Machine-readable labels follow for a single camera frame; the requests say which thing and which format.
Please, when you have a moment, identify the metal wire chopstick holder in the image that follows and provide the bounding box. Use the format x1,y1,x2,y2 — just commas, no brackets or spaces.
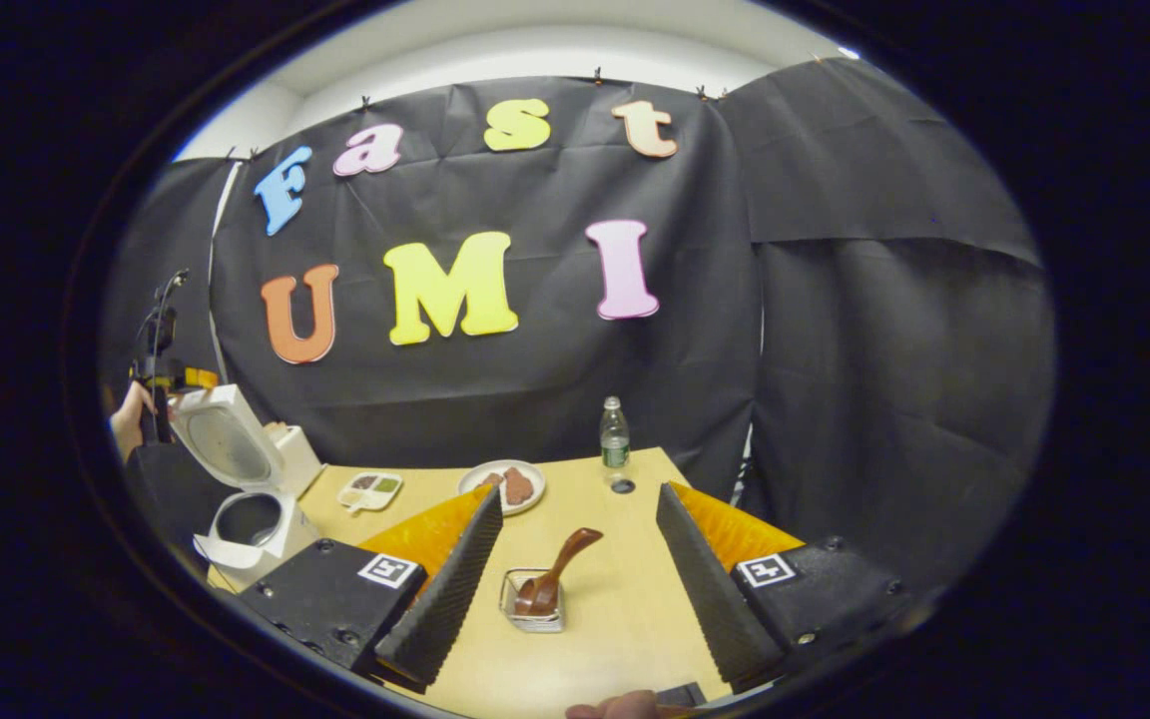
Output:
498,567,566,634

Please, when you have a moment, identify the white rice cooker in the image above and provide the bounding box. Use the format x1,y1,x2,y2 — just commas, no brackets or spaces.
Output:
168,384,326,590

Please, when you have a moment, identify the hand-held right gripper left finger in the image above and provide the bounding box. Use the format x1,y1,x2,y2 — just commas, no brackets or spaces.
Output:
236,484,503,690

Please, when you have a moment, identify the white round plate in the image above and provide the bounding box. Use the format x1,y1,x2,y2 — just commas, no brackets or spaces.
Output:
458,459,546,516

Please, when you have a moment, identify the black backdrop cloth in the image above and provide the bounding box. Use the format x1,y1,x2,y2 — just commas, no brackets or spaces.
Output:
101,58,1055,600

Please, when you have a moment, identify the white toaster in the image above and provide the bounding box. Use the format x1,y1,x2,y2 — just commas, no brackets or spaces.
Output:
268,422,327,495

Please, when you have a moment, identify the white divided grain dish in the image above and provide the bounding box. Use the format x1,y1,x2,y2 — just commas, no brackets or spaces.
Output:
337,471,404,515

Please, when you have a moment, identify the brown wooden spoon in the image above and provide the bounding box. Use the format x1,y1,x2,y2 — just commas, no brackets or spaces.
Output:
515,527,604,616

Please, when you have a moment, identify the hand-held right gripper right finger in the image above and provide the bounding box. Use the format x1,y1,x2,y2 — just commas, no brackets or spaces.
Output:
656,481,920,695

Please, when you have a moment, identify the green label water bottle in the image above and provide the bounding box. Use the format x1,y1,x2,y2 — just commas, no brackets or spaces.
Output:
600,396,631,470

